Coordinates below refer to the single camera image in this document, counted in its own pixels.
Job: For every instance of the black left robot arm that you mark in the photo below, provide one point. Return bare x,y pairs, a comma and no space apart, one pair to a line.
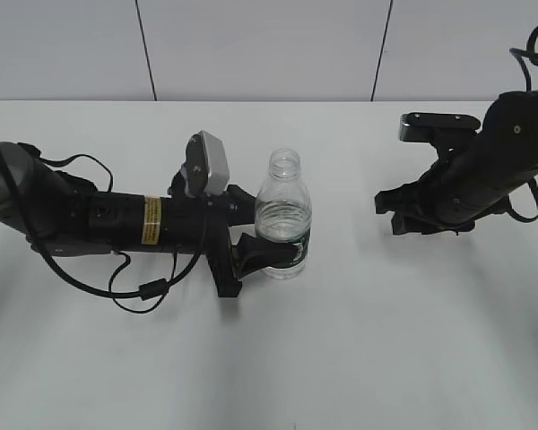
62,215

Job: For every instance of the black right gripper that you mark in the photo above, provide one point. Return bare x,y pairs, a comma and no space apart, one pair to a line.
474,173

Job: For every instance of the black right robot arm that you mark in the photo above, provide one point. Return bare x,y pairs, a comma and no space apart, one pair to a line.
516,112

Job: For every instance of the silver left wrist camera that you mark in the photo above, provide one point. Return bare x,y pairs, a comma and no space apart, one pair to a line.
206,169

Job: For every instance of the clear Cestbon water bottle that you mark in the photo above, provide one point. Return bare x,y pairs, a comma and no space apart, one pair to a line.
284,211

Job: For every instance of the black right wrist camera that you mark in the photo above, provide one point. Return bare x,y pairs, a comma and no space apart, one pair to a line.
422,126

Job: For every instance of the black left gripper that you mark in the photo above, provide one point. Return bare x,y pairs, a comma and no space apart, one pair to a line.
202,225

